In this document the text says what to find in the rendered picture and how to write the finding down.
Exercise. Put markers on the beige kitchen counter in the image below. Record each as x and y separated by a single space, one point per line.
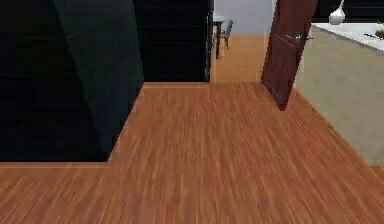
340 83

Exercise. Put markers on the grey chair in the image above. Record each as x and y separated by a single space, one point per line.
228 32

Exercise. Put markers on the dark red room door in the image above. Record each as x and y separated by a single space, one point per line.
286 60

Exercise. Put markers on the white vase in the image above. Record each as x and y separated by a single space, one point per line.
337 15

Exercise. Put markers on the black utensil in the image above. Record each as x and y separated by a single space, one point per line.
372 35

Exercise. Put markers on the brown round food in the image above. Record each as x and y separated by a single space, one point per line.
380 33

